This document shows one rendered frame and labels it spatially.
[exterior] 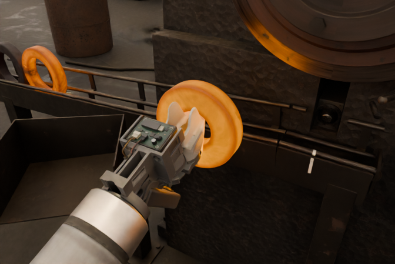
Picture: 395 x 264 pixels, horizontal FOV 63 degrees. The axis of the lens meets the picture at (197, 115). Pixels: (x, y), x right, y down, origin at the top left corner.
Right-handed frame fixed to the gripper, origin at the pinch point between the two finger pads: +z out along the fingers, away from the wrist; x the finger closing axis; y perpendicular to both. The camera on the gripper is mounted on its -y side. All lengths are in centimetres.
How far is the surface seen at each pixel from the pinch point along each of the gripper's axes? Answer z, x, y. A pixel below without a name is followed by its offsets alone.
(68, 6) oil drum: 146, 227, -81
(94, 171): -7.2, 28.6, -23.3
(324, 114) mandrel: 25.3, -17.1, -17.4
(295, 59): 19.2, -10.8, 0.9
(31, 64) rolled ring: 17, 78, -19
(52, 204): -19.0, 29.5, -20.6
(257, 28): 20.4, -2.8, 5.4
